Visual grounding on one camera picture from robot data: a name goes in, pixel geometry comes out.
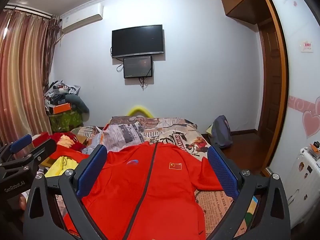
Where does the dark grey pillow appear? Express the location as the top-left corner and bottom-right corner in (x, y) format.
(65, 94), (90, 114)

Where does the cartoon fleece blanket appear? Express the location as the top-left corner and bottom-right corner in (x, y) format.
(244, 196), (259, 229)

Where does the red zip jacket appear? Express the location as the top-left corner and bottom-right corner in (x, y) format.
(49, 141), (224, 240)

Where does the yellow foam tube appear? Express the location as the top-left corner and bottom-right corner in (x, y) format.
(127, 105), (156, 118)

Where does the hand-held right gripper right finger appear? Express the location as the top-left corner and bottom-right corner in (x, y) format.
(207, 145), (292, 240)

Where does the newspaper print quilt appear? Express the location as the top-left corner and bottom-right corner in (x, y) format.
(54, 116), (258, 240)

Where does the red box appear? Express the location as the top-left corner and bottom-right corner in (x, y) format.
(32, 131), (51, 147)

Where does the dark brown patterned curtain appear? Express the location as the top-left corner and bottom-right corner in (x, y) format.
(42, 14), (62, 88)

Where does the pink heart decal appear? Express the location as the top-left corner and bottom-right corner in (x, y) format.
(289, 95), (320, 139)

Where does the red white paper sticker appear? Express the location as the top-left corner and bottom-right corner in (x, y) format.
(300, 41), (314, 53)

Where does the white curtain rail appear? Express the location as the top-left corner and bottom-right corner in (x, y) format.
(4, 2), (53, 20)

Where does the small orange black gadget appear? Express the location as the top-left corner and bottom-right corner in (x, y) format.
(308, 142), (320, 162)

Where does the striped brown curtain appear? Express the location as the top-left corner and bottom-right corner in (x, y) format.
(0, 7), (53, 147)

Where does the white stickered suitcase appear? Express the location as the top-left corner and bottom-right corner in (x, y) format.
(286, 147), (320, 230)

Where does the white air conditioner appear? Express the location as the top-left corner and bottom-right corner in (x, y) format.
(61, 3), (104, 34)

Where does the yellow cloth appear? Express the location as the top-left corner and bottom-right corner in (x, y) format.
(44, 155), (81, 178)

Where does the small black wall monitor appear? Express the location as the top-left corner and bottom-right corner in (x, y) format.
(123, 56), (153, 79)

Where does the wooden overhead cabinet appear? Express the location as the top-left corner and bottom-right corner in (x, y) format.
(220, 0), (273, 25)

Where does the brown wooden door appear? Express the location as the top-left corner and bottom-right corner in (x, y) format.
(257, 17), (283, 142)

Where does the grey blue backpack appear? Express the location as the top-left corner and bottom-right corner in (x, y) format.
(209, 115), (233, 149)

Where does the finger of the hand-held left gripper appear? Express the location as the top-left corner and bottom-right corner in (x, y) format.
(0, 134), (33, 164)
(0, 138), (57, 174)

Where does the orange box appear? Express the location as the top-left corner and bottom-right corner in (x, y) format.
(52, 103), (72, 115)

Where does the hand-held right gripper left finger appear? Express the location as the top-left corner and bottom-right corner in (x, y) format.
(22, 144), (108, 240)

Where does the black wall television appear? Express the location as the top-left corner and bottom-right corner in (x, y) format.
(112, 25), (164, 59)

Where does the white sliding wardrobe door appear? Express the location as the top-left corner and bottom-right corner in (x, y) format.
(260, 0), (320, 177)

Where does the red plush toy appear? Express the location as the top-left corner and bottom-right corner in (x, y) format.
(49, 132), (87, 153)

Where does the pile of household clutter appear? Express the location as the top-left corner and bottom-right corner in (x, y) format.
(44, 80), (82, 107)

